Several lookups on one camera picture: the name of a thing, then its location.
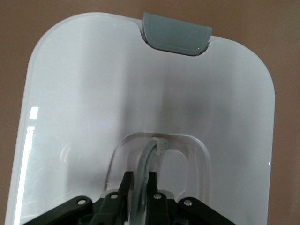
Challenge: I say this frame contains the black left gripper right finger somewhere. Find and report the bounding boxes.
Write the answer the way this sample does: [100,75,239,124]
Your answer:
[144,172,236,225]

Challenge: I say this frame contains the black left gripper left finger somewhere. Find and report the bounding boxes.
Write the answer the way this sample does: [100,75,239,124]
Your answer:
[23,171,136,225]

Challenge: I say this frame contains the white box lid grey latches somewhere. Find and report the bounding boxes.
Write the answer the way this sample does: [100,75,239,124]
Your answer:
[4,11,276,225]

